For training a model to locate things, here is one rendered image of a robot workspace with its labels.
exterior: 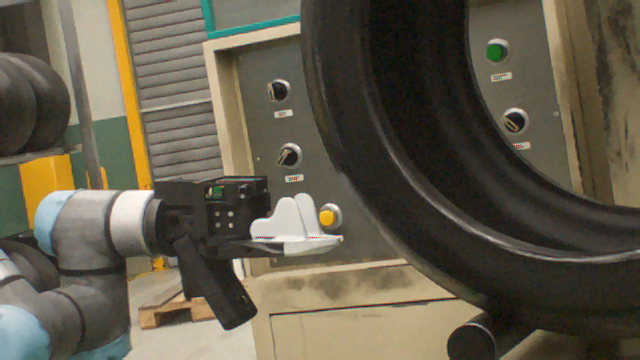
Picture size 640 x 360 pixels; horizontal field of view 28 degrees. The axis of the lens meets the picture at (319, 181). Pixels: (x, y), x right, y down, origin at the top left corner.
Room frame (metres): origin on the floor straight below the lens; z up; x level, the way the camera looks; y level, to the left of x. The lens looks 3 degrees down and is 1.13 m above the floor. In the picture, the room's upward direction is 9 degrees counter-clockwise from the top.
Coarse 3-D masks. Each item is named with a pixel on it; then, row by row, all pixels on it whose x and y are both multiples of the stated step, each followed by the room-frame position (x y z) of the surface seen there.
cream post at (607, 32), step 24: (600, 0) 1.44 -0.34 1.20; (624, 0) 1.42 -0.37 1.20; (600, 24) 1.44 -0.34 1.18; (624, 24) 1.43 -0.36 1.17; (600, 48) 1.44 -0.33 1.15; (624, 48) 1.43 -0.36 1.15; (600, 72) 1.44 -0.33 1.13; (624, 72) 1.43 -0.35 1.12; (600, 96) 1.44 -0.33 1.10; (624, 96) 1.43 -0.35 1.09; (624, 120) 1.43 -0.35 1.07; (624, 144) 1.44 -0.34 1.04; (624, 168) 1.44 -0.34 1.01; (624, 192) 1.44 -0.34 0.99
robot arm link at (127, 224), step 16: (128, 192) 1.41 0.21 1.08; (144, 192) 1.40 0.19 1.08; (128, 208) 1.38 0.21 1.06; (144, 208) 1.38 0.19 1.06; (112, 224) 1.39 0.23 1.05; (128, 224) 1.38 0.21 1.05; (144, 224) 1.37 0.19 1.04; (112, 240) 1.39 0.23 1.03; (128, 240) 1.38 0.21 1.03; (144, 240) 1.37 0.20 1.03; (128, 256) 1.40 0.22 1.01; (144, 256) 1.39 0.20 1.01
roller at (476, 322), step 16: (480, 320) 1.16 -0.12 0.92; (496, 320) 1.17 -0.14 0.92; (464, 336) 1.14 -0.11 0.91; (480, 336) 1.13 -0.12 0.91; (496, 336) 1.15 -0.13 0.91; (512, 336) 1.18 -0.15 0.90; (448, 352) 1.15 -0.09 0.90; (464, 352) 1.14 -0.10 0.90; (480, 352) 1.13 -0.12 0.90; (496, 352) 1.14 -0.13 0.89
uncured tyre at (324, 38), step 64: (320, 0) 1.17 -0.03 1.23; (384, 0) 1.37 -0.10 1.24; (448, 0) 1.39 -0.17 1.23; (320, 64) 1.18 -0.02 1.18; (384, 64) 1.37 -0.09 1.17; (448, 64) 1.40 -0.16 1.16; (320, 128) 1.21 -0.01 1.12; (384, 128) 1.16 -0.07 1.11; (448, 128) 1.40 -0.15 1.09; (384, 192) 1.16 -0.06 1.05; (448, 192) 1.37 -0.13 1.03; (512, 192) 1.38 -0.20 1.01; (576, 192) 1.37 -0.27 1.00; (448, 256) 1.13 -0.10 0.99; (512, 256) 1.10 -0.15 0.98; (576, 256) 1.08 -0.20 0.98; (512, 320) 1.15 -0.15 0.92; (576, 320) 1.10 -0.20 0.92
